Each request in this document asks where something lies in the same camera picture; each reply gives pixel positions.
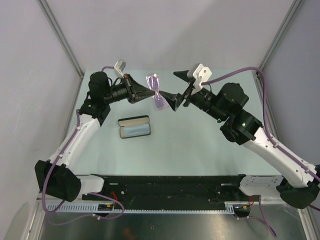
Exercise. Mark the left aluminium frame post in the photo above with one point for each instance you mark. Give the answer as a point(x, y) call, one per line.
point(57, 30)

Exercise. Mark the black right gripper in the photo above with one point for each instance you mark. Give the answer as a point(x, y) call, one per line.
point(183, 75)

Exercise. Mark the light blue cleaning cloth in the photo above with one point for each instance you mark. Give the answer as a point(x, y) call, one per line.
point(133, 131)

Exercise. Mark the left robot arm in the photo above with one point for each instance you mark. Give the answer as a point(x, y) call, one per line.
point(56, 176)

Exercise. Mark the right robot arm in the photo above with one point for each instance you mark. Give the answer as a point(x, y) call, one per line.
point(298, 183)

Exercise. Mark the pink transparent sunglasses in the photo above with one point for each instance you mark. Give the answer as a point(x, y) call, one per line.
point(153, 84)

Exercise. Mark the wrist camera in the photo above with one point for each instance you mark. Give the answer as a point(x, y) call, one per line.
point(119, 68)
point(198, 74)

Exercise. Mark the aluminium rail right edge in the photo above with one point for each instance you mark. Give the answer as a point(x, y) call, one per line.
point(268, 112)

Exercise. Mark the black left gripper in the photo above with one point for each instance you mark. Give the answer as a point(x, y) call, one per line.
point(135, 91)

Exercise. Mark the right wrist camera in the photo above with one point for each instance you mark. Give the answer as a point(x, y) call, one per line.
point(198, 74)

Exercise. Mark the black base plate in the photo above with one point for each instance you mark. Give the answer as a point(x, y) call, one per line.
point(186, 193)

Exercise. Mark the front aluminium crossbar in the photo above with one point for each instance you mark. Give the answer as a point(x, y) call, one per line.
point(269, 200)

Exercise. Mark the aluminium frame post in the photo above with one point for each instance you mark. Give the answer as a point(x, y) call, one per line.
point(281, 32)
point(57, 30)

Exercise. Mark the right aluminium frame post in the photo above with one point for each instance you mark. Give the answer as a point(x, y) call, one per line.
point(281, 32)

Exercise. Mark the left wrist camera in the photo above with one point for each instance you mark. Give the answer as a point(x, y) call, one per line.
point(119, 68)

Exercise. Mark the dark green glasses case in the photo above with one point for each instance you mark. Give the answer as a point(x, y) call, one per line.
point(134, 121)

